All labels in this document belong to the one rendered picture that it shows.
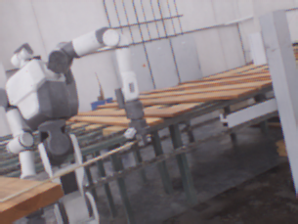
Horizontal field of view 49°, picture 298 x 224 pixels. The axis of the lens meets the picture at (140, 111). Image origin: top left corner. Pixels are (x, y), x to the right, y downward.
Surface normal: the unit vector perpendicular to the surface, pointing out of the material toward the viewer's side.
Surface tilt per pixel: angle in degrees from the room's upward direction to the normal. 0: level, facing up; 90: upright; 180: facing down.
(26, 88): 78
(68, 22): 89
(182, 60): 90
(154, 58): 90
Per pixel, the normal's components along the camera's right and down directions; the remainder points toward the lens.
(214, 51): 0.41, -0.04
